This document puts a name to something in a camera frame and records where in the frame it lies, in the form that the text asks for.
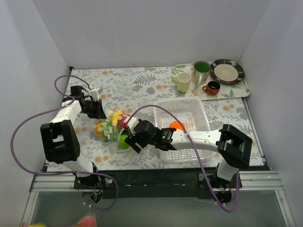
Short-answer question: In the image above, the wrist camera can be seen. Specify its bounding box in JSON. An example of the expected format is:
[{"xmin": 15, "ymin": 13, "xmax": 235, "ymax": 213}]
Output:
[
  {"xmin": 124, "ymin": 116, "xmax": 139, "ymax": 134},
  {"xmin": 89, "ymin": 87, "xmax": 103, "ymax": 101}
]

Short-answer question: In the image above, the pale yellow mug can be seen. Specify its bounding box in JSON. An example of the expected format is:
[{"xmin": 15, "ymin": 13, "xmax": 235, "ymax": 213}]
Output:
[{"xmin": 171, "ymin": 72, "xmax": 191, "ymax": 93}]

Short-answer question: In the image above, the white plastic basket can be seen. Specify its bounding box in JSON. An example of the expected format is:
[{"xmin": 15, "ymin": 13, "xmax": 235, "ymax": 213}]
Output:
[{"xmin": 152, "ymin": 98, "xmax": 216, "ymax": 164}]

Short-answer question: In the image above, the bag of fake food foreground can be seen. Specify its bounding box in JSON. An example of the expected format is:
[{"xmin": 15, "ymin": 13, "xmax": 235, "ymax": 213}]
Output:
[{"xmin": 21, "ymin": 212, "xmax": 98, "ymax": 227}]

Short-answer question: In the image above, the clear zip top bag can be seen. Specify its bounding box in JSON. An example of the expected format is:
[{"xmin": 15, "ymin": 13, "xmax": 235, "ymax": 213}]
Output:
[{"xmin": 92, "ymin": 105, "xmax": 131, "ymax": 153}]

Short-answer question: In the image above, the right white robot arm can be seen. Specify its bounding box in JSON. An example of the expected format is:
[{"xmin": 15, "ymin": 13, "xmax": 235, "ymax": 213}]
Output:
[{"xmin": 123, "ymin": 117, "xmax": 252, "ymax": 188}]

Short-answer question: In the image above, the green interior floral mug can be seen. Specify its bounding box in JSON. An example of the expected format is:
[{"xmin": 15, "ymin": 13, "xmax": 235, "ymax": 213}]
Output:
[{"xmin": 191, "ymin": 61, "xmax": 211, "ymax": 87}]

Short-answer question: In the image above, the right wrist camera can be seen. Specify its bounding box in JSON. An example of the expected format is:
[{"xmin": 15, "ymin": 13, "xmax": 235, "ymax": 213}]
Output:
[{"xmin": 124, "ymin": 116, "xmax": 139, "ymax": 134}]

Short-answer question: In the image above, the fake yellow banana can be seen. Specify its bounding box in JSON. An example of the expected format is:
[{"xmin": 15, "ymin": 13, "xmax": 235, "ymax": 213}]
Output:
[{"xmin": 111, "ymin": 110, "xmax": 124, "ymax": 127}]

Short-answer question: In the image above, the fake green lettuce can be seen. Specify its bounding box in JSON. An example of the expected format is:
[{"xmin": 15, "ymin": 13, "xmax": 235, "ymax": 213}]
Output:
[{"xmin": 102, "ymin": 120, "xmax": 118, "ymax": 142}]

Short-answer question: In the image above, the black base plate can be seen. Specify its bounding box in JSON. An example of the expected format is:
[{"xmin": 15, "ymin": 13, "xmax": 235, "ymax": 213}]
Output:
[{"xmin": 73, "ymin": 169, "xmax": 232, "ymax": 201}]

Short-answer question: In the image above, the floral tablecloth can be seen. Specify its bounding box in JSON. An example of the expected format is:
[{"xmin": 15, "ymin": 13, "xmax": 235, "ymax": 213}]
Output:
[{"xmin": 62, "ymin": 67, "xmax": 256, "ymax": 170}]

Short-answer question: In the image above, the fake orange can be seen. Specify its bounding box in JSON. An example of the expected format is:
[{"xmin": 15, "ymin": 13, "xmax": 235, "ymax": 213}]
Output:
[{"xmin": 169, "ymin": 121, "xmax": 184, "ymax": 130}]

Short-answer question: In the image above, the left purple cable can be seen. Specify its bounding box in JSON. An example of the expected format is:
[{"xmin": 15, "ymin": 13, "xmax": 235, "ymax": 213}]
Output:
[{"xmin": 10, "ymin": 75, "xmax": 119, "ymax": 211}]

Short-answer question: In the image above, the floral serving tray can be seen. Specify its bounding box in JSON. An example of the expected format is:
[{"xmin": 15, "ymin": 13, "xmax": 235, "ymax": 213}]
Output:
[{"xmin": 173, "ymin": 61, "xmax": 251, "ymax": 100}]

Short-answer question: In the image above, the fake green cabbage ball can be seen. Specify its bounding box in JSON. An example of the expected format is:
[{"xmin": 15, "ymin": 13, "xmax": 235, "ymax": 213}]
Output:
[{"xmin": 118, "ymin": 134, "xmax": 129, "ymax": 149}]

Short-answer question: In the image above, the brown rimmed ceramic plate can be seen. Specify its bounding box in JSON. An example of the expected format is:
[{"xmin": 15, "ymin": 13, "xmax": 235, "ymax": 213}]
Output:
[{"xmin": 210, "ymin": 59, "xmax": 245, "ymax": 85}]

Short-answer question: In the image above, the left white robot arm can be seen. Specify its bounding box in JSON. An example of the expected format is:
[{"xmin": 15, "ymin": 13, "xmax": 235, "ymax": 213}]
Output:
[{"xmin": 40, "ymin": 86, "xmax": 107, "ymax": 189}]

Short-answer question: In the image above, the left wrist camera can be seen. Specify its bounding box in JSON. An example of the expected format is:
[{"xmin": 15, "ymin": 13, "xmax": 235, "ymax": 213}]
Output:
[{"xmin": 89, "ymin": 87, "xmax": 103, "ymax": 101}]

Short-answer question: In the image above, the fake yellow lemon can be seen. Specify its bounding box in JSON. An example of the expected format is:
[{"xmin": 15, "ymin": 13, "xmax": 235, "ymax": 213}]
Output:
[{"xmin": 93, "ymin": 121, "xmax": 103, "ymax": 138}]

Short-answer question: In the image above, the small orange brown cup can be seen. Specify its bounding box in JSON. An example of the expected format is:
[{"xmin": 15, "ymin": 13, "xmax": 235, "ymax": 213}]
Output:
[{"xmin": 202, "ymin": 81, "xmax": 221, "ymax": 96}]

